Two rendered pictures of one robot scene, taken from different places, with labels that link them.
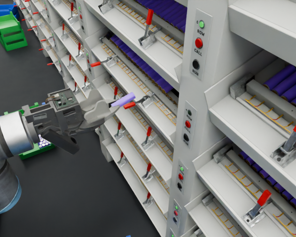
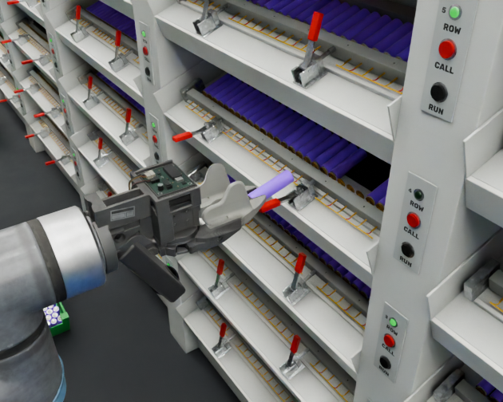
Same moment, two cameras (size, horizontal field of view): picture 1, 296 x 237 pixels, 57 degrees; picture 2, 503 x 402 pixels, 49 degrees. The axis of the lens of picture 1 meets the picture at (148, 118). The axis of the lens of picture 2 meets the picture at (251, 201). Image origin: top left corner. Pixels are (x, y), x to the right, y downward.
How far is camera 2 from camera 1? 0.15 m
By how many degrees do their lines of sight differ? 9
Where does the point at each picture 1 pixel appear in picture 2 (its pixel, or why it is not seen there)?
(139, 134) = (275, 273)
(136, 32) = (279, 62)
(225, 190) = (501, 351)
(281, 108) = not seen: outside the picture
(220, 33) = (499, 22)
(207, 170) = (454, 316)
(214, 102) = (477, 163)
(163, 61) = (350, 106)
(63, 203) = not seen: outside the picture
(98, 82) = not seen: hidden behind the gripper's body
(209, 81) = (469, 120)
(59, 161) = (81, 356)
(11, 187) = (53, 373)
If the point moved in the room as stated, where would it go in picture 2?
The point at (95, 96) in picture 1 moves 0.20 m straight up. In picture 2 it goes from (217, 178) to (211, 9)
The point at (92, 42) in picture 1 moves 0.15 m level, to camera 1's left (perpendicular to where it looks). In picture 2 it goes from (168, 98) to (93, 100)
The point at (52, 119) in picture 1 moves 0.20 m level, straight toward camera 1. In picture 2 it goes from (143, 221) to (228, 345)
